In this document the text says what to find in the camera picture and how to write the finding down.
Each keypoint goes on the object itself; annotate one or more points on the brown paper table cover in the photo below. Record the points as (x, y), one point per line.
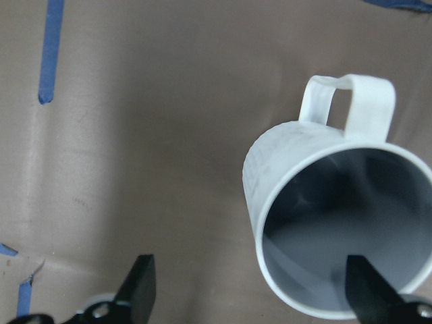
(140, 151)

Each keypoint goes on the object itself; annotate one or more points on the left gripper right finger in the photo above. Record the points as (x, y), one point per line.
(373, 300)

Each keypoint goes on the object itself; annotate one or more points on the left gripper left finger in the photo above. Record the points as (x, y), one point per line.
(132, 303)

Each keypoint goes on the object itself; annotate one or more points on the white ceramic mug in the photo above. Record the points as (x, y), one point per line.
(329, 185)

